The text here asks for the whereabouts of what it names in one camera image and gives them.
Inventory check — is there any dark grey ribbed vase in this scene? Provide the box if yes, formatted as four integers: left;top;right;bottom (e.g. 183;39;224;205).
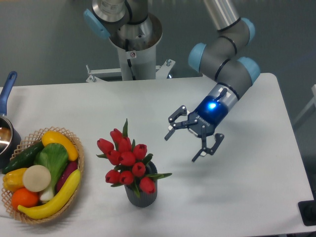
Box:
124;161;158;208

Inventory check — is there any yellow bell pepper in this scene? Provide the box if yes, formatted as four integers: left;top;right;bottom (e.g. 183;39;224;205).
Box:
2;168;27;192

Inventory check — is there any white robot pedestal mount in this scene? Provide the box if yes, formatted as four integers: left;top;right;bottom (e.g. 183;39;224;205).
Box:
85;13;176;83

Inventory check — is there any yellow banana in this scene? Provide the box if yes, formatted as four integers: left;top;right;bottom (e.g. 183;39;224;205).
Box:
18;169;81;219

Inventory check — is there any yellow squash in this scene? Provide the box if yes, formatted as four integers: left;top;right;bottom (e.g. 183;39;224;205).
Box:
41;130;79;161

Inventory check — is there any white frame at right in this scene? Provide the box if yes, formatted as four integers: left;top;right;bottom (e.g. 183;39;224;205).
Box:
292;84;316;130

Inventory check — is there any purple sweet potato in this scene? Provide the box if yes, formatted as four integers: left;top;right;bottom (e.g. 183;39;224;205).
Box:
55;161;78;193

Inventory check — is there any blue handled saucepan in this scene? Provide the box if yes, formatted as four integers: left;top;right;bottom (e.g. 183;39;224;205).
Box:
0;71;21;169

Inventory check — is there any woven wicker basket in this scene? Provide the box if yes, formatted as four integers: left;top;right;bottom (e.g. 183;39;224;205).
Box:
1;127;84;224

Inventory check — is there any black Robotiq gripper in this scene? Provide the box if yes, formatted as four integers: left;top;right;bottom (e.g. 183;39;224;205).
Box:
164;95;229;162

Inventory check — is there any black device at edge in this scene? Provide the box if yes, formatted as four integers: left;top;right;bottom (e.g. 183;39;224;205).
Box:
298;200;316;226

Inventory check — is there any green cucumber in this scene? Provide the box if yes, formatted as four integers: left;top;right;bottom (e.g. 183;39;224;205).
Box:
2;141;44;174

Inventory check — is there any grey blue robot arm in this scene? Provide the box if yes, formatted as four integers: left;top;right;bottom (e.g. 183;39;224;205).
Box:
83;0;260;157

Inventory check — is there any green bok choy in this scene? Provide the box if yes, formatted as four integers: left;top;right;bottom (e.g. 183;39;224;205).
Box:
34;143;68;203

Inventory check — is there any red tulip bouquet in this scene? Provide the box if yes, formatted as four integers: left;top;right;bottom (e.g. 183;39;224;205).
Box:
97;120;172;198

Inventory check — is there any beige round disc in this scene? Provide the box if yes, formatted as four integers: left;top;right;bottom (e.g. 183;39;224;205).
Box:
22;165;51;192

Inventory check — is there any orange fruit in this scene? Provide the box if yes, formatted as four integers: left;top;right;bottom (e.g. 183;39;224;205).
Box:
11;188;39;211

